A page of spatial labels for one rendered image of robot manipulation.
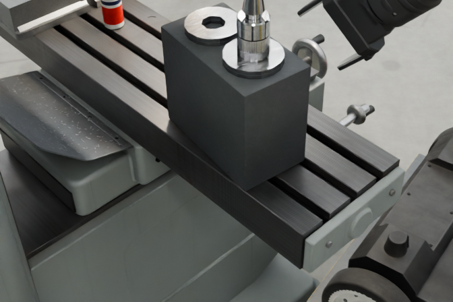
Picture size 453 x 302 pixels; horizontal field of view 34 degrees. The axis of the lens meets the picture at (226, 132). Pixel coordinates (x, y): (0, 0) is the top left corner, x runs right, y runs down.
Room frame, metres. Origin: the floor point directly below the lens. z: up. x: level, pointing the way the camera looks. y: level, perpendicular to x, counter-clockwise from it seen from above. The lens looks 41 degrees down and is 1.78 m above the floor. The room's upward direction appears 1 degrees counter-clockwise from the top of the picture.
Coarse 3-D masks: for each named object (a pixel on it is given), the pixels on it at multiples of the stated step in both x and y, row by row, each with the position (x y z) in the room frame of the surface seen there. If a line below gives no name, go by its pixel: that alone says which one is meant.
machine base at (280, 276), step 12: (276, 264) 1.26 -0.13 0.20; (288, 264) 1.26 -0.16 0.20; (264, 276) 1.22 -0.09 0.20; (276, 276) 1.22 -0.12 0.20; (288, 276) 1.22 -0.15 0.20; (300, 276) 1.22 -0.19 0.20; (312, 276) 1.23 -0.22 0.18; (252, 288) 1.18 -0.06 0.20; (264, 288) 1.18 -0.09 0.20; (276, 288) 1.18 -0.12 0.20; (288, 288) 1.18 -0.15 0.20; (300, 288) 1.18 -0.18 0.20; (312, 288) 1.18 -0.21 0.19; (240, 300) 1.14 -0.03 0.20; (252, 300) 1.14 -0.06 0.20; (264, 300) 1.14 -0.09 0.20; (276, 300) 1.14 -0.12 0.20; (288, 300) 1.14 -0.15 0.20; (300, 300) 1.15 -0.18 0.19
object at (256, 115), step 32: (192, 32) 0.92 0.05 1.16; (224, 32) 0.92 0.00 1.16; (192, 64) 0.89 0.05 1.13; (224, 64) 0.85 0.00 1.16; (256, 64) 0.84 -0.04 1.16; (288, 64) 0.86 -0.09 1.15; (192, 96) 0.90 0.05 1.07; (224, 96) 0.82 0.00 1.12; (256, 96) 0.80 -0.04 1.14; (288, 96) 0.83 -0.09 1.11; (192, 128) 0.90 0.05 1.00; (224, 128) 0.83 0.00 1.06; (256, 128) 0.80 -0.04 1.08; (288, 128) 0.83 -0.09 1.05; (224, 160) 0.83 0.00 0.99; (256, 160) 0.80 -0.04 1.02; (288, 160) 0.83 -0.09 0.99
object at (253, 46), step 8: (240, 32) 0.85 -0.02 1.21; (248, 32) 0.85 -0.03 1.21; (256, 32) 0.85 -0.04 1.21; (264, 32) 0.85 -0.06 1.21; (240, 40) 0.86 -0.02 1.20; (248, 40) 0.85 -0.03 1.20; (256, 40) 0.85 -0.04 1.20; (264, 40) 0.85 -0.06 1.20; (240, 48) 0.86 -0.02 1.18; (248, 48) 0.85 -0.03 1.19; (256, 48) 0.85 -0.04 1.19; (264, 48) 0.85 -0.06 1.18; (240, 56) 0.86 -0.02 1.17; (248, 56) 0.85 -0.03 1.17; (256, 56) 0.85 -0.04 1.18; (264, 56) 0.85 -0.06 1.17
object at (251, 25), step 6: (240, 12) 0.88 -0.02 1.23; (264, 12) 0.88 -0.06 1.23; (240, 18) 0.86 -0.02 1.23; (246, 18) 0.86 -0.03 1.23; (264, 18) 0.86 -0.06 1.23; (240, 24) 0.85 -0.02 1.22; (246, 24) 0.85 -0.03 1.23; (252, 24) 0.85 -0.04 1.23; (258, 24) 0.85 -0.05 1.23; (264, 24) 0.85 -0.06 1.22; (252, 30) 0.85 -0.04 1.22
